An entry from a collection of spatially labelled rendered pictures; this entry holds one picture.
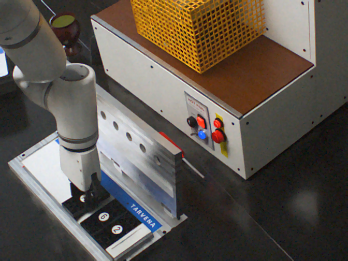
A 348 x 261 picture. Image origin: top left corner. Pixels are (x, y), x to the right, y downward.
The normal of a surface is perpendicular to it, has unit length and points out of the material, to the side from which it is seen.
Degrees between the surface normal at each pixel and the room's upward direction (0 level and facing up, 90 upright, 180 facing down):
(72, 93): 83
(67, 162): 78
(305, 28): 90
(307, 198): 0
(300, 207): 0
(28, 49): 103
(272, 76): 0
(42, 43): 93
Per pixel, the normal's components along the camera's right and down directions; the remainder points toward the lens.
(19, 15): 0.78, 0.41
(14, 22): 0.49, 0.68
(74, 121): 0.04, 0.60
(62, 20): -0.15, -0.70
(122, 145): -0.78, 0.40
